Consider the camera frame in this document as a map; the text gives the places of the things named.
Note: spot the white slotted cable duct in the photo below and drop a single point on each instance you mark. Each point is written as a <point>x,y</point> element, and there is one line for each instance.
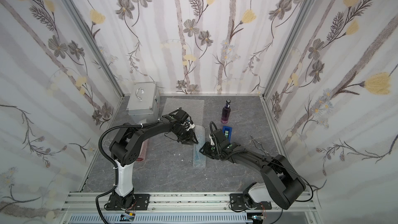
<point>178,218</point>

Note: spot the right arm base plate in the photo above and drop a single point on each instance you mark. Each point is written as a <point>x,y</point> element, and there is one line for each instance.
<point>243,202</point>

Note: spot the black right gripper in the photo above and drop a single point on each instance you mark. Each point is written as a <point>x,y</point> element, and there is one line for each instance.
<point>210,151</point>

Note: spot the bubble wrap sheet stack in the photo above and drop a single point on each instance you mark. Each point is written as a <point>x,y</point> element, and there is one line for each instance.
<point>194,108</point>

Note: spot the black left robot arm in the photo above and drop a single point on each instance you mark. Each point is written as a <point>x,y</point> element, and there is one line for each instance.
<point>127,144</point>

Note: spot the blue tape dispenser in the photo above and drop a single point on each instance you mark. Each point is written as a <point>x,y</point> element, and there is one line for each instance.
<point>227,131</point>

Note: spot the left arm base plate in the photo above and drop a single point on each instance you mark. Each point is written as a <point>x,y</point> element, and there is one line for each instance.
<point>138,202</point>

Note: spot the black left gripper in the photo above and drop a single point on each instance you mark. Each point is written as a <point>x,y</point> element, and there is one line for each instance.
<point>187,135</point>

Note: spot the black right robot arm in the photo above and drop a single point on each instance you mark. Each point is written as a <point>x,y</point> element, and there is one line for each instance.
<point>283,183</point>

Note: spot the aluminium frame rail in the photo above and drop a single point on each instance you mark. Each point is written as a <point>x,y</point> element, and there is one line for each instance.
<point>163,202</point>

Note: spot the purple glass bottle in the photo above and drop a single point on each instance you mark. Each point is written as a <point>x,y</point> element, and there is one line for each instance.
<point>226,112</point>

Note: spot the silver metal first-aid case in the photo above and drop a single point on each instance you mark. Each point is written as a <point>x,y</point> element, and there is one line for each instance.
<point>144,102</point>

